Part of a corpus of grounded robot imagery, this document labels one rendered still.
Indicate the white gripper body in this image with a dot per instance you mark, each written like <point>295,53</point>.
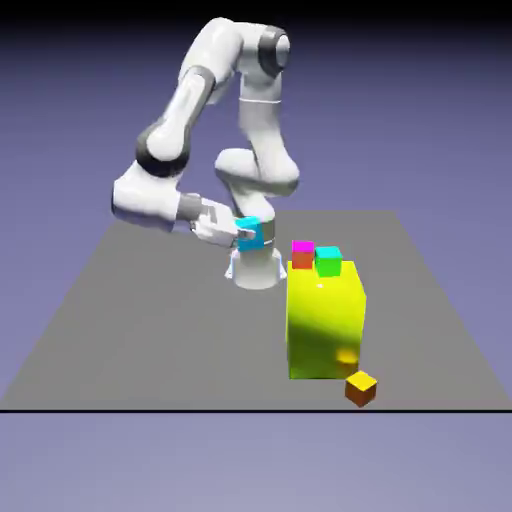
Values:
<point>214,226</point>

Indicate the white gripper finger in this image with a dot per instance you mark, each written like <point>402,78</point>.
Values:
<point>246,233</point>

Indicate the small blue cube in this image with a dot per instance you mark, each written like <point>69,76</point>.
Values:
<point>253,242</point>

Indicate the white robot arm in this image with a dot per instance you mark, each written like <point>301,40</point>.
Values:
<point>262,144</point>

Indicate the small red cube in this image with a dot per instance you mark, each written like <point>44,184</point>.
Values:
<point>302,258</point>

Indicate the small green cube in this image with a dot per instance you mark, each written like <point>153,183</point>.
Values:
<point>328,264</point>

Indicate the small orange cube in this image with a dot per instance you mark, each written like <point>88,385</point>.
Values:
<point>360,388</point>

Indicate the large yellow box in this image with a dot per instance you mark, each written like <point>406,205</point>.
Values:
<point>324,320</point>

